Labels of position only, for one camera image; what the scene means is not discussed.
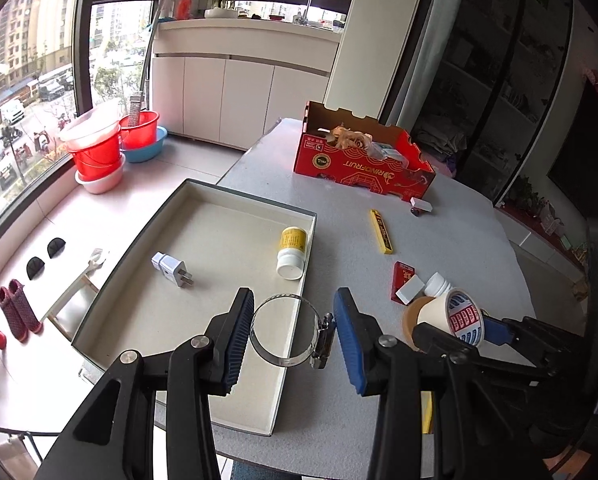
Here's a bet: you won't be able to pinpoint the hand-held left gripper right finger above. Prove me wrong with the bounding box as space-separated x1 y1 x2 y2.
333 287 545 480

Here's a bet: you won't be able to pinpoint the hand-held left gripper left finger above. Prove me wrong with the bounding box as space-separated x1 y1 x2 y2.
34 287 256 480

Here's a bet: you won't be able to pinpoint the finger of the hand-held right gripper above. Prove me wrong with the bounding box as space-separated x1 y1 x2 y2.
482 312 597 361
412 322 555 386

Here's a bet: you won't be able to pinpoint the metal hose clamp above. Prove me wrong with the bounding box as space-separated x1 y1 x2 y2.
249 295 336 370

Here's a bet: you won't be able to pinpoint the white red printed tape roll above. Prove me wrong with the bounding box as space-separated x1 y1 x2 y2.
417 288 486 348

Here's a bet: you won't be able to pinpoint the shallow grey tray box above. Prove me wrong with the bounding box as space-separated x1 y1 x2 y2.
71 178 317 436

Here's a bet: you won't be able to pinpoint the brown tape roll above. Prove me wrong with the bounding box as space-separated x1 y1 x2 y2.
401 296 437 353

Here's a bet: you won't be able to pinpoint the white pill bottle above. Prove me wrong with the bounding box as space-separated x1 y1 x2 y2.
424 272 452 298

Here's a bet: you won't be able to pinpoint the small white box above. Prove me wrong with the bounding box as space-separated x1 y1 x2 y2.
395 275 425 306

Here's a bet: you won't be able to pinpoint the small red box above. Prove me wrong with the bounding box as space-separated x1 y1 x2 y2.
390 261 417 303

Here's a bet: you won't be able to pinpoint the white power adapter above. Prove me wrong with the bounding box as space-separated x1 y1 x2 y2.
150 252 195 289

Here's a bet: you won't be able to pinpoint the white bottle yellow label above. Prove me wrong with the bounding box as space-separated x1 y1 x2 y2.
276 226 308 281

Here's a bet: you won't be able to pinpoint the yellow blade case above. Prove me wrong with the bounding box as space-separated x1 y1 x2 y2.
369 208 394 255

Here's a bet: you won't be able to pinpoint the potted plants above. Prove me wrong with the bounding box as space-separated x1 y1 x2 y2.
504 175 552 217

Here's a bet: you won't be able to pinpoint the white wooden stool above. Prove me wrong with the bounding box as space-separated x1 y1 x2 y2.
41 247 110 341

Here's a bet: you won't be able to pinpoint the red cardboard box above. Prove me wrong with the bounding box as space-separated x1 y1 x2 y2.
293 101 437 202

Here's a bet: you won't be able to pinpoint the white blue small carton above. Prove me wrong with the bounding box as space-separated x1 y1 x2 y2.
373 142 407 163

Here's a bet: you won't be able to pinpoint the pile of folded clothes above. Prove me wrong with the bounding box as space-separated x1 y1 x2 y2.
413 115 469 162

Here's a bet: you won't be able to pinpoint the dark screen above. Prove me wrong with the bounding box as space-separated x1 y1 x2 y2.
548 80 598 223

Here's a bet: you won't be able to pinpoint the beige crumpled bag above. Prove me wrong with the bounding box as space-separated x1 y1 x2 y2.
328 122 376 152

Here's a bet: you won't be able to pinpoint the maroon slipper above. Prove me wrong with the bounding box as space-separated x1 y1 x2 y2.
9 280 44 335
0 286 28 343

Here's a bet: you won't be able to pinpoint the small red bucket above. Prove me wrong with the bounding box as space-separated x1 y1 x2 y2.
119 110 160 151

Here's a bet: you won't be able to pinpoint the large red bucket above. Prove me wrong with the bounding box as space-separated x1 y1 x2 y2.
68 132 124 179

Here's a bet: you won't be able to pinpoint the white cabinet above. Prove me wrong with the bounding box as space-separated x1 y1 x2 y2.
149 19 342 151

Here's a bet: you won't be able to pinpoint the metal pole brush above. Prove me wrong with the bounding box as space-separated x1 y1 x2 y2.
128 0 180 127

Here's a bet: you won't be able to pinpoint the dark glass cabinet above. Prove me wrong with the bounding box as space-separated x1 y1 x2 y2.
384 0 587 206

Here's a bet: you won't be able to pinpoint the translucent white bucket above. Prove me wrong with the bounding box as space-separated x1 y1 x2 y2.
59 114 122 153

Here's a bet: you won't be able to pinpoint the metal faucet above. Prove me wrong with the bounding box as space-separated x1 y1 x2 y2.
293 0 316 25

